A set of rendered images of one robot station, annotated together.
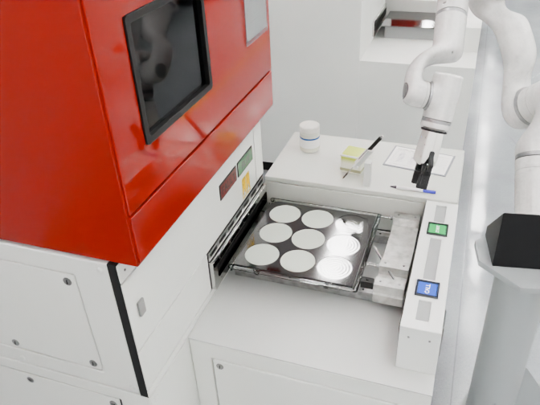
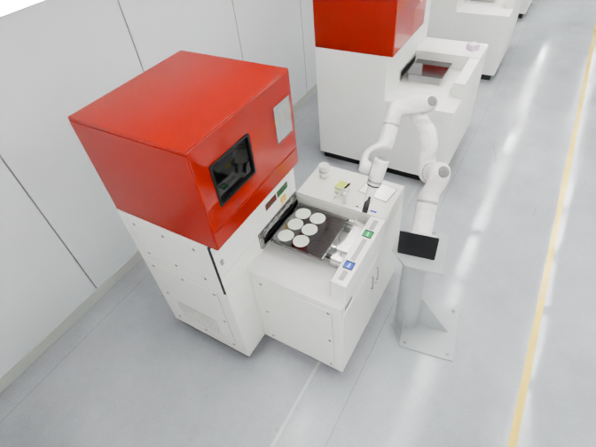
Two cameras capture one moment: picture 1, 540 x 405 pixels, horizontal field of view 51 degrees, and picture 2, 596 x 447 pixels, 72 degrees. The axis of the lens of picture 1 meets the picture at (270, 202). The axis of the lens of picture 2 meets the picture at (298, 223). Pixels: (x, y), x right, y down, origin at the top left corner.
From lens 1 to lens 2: 1.00 m
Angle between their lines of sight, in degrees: 16
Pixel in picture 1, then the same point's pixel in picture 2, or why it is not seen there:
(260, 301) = (282, 257)
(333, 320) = (311, 270)
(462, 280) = not seen: hidden behind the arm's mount
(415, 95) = (362, 168)
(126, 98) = (211, 194)
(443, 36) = (382, 138)
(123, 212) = (210, 232)
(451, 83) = (380, 165)
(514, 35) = (425, 137)
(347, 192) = (334, 206)
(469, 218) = (443, 202)
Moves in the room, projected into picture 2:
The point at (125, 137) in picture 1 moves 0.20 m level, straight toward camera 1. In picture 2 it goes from (211, 207) to (208, 239)
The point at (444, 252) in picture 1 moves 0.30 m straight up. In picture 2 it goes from (365, 247) to (367, 208)
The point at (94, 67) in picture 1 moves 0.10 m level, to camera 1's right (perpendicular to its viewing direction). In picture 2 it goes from (197, 189) to (219, 190)
